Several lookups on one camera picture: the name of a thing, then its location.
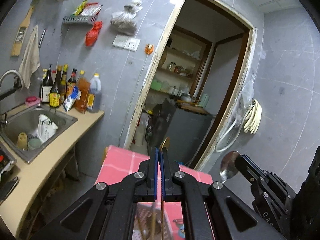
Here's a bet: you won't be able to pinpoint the pink checked tablecloth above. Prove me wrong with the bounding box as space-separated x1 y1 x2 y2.
94 145 214 240

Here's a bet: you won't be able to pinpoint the white hose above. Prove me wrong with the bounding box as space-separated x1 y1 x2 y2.
215 114 251 153

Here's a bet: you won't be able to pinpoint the grey cabinet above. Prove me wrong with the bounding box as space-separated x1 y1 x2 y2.
150 100 214 165

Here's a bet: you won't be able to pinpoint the wooden chopstick purple band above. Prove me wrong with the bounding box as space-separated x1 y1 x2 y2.
150 203 156 240

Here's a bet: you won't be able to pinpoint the white perforated utensil holder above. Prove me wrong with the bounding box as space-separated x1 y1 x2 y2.
131 203 162 239

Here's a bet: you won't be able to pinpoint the orange wall hook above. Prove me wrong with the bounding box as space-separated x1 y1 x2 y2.
144 44 154 55

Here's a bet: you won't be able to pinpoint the chrome faucet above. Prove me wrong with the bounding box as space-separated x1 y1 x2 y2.
0 69 26 126

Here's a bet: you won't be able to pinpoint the white wall switch socket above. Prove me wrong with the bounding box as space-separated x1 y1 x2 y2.
112 35 140 51

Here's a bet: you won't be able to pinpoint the wooden grater board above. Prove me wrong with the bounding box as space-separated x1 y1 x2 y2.
10 5 35 57

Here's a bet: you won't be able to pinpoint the large oil jug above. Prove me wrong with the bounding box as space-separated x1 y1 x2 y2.
87 73 102 113

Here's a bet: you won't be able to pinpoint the blue white packet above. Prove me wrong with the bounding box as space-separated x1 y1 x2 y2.
63 86 81 112

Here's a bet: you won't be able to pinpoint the green box on shelf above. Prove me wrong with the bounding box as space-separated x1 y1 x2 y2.
150 80 162 91

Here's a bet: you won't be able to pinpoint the pink sponge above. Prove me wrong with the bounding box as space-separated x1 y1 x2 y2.
25 96 41 107

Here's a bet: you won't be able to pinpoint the stainless steel sink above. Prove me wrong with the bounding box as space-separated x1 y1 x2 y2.
1 104 78 164

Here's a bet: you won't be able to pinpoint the black induction cooktop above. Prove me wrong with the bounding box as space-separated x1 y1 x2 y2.
0 144 17 179

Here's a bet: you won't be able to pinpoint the beige hanging towel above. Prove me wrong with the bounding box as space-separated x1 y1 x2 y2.
18 25 40 88

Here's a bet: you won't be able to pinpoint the clear bag of dried goods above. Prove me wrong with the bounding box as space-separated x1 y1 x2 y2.
110 0 144 36

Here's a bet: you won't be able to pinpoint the yellow label sauce bottle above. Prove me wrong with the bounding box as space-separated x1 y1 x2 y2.
49 65 62 108

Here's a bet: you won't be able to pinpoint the grey wall shelf rack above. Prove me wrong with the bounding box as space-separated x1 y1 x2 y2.
62 15 98 25

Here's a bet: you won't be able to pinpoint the snack packets on rack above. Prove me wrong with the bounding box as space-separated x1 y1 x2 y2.
71 0 103 16

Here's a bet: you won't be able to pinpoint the red plastic bag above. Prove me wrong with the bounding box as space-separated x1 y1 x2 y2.
85 21 103 47

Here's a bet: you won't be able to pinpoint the white plastic jug on floor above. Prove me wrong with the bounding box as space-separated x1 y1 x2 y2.
134 112 150 146

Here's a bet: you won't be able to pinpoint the large steel spoon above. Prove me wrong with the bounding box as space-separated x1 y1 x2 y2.
219 151 240 184

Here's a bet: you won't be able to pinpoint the wooden shelf unit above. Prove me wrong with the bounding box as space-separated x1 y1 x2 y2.
153 25 213 96

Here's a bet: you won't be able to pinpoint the dark soy sauce bottle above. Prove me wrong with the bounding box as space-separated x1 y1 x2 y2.
41 64 53 103

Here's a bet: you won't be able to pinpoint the red cap sauce bottle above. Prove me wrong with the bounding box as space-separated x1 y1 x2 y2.
66 69 77 96

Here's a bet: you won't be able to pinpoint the cream rubber gloves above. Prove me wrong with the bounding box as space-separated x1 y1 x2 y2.
244 99 262 134

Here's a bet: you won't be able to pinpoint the white jug in sink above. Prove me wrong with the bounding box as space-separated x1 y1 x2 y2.
37 114 58 143

